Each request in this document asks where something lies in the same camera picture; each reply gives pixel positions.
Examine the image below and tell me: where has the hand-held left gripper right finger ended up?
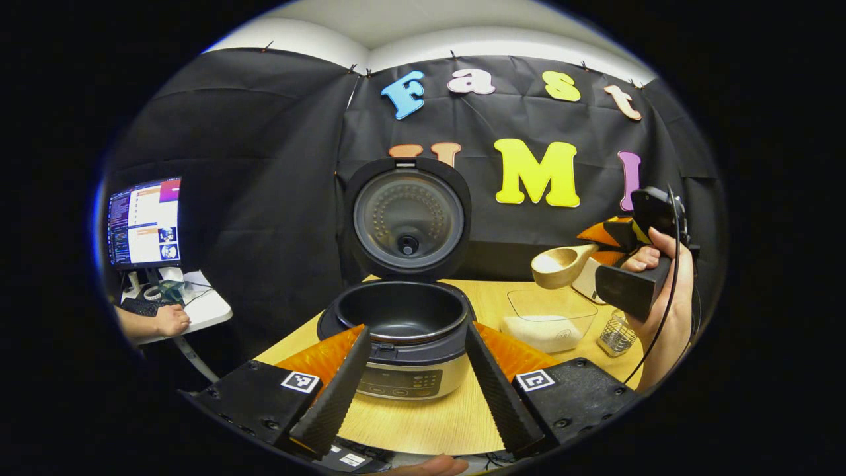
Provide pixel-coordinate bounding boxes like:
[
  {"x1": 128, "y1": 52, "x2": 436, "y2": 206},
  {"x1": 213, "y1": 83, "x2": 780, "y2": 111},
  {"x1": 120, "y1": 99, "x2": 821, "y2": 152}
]
[{"x1": 465, "y1": 322, "x2": 640, "y2": 458}]

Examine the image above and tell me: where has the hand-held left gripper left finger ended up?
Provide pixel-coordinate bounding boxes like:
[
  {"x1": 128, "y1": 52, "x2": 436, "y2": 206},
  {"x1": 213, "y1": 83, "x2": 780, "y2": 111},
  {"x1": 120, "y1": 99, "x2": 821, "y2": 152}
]
[{"x1": 178, "y1": 324, "x2": 372, "y2": 460}]

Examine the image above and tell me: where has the wooden spoon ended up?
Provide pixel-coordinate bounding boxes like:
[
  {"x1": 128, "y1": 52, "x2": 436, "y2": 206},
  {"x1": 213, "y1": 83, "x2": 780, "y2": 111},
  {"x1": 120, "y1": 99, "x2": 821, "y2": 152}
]
[{"x1": 531, "y1": 243, "x2": 599, "y2": 290}]

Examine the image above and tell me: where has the metal wire chopstick holder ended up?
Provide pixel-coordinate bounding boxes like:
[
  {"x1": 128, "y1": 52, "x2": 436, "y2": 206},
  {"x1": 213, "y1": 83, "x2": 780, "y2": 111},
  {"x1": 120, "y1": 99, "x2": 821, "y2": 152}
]
[{"x1": 597, "y1": 309, "x2": 638, "y2": 358}]

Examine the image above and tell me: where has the black silver rice cooker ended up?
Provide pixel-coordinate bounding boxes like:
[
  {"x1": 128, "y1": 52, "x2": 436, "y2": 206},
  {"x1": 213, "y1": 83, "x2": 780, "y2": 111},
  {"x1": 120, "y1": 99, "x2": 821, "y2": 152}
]
[{"x1": 317, "y1": 157, "x2": 475, "y2": 401}]

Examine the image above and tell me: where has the white toaster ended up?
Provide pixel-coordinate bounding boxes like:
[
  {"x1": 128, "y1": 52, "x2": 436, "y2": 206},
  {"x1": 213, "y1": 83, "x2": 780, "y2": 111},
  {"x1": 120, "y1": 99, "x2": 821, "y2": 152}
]
[{"x1": 572, "y1": 274, "x2": 605, "y2": 305}]

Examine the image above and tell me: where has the clear plastic container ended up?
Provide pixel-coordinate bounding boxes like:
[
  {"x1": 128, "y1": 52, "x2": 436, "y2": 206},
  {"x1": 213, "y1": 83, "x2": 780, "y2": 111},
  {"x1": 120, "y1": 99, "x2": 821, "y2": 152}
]
[{"x1": 502, "y1": 288, "x2": 599, "y2": 354}]

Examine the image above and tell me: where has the white side table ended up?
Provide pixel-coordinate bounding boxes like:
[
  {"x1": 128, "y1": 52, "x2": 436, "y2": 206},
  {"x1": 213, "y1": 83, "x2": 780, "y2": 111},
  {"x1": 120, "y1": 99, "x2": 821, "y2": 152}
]
[{"x1": 126, "y1": 268, "x2": 233, "y2": 344}]

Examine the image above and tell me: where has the black backdrop cloth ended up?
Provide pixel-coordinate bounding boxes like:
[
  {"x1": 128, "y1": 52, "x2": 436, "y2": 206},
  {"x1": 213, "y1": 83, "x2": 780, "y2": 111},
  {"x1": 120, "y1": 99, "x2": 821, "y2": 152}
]
[{"x1": 99, "y1": 46, "x2": 728, "y2": 358}]

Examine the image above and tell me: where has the computer monitor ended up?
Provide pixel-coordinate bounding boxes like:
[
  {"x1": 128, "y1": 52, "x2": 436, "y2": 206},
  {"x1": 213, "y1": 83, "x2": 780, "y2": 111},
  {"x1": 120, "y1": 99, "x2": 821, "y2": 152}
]
[{"x1": 107, "y1": 176, "x2": 182, "y2": 270}]

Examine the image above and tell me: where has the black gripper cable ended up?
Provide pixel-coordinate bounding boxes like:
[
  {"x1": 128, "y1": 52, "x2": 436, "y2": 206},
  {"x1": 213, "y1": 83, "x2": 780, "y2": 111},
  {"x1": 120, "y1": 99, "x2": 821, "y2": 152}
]
[{"x1": 625, "y1": 185, "x2": 686, "y2": 384}]

